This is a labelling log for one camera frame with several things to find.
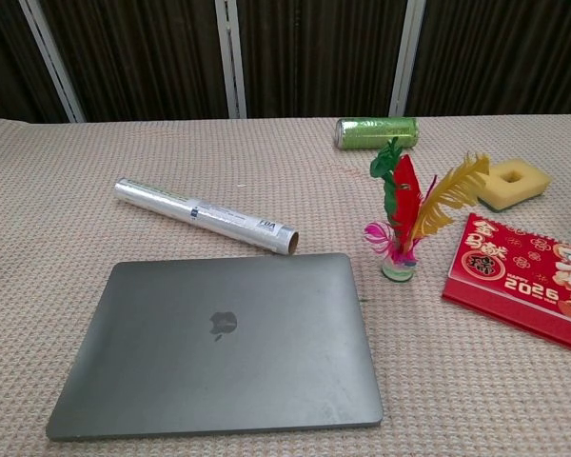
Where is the white frame post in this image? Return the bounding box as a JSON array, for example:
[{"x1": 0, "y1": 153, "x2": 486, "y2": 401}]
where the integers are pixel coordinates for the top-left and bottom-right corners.
[
  {"x1": 388, "y1": 0, "x2": 427, "y2": 119},
  {"x1": 214, "y1": 0, "x2": 248, "y2": 120},
  {"x1": 18, "y1": 0, "x2": 86, "y2": 124}
]

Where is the beige woven tablecloth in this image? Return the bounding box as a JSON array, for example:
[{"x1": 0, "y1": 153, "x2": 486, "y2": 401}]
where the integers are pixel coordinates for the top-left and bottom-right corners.
[{"x1": 0, "y1": 112, "x2": 571, "y2": 457}]

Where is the colourful feather shuttlecock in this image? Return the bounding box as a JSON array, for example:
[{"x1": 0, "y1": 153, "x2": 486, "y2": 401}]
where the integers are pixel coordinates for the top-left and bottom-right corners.
[{"x1": 364, "y1": 136, "x2": 491, "y2": 283}]

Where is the green drink can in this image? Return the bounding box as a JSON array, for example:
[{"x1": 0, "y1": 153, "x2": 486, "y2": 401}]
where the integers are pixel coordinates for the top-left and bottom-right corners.
[{"x1": 334, "y1": 116, "x2": 420, "y2": 151}]

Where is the yellow sponge with square hole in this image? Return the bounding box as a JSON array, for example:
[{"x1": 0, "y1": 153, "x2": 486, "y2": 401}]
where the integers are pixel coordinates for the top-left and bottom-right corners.
[{"x1": 477, "y1": 159, "x2": 553, "y2": 214}]

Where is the red 2026 desk calendar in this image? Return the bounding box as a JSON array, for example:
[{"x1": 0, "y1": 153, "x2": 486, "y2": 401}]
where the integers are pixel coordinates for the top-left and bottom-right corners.
[{"x1": 441, "y1": 212, "x2": 571, "y2": 357}]

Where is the grey closed laptop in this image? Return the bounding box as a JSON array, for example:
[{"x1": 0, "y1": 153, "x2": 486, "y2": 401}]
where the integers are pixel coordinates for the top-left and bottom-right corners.
[{"x1": 46, "y1": 251, "x2": 384, "y2": 442}]

